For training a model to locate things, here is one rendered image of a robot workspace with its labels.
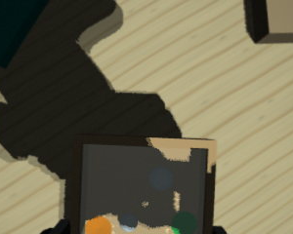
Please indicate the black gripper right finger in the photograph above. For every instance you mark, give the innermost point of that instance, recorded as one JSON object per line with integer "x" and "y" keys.
{"x": 218, "y": 230}

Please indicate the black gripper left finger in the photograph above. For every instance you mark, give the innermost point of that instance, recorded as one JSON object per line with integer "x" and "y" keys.
{"x": 62, "y": 227}

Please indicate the teal flat rectangular block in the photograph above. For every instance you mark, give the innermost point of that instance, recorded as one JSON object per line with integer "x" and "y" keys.
{"x": 16, "y": 19}

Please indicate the tan cube-shaped block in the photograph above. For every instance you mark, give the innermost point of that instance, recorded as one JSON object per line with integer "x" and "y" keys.
{"x": 273, "y": 21}

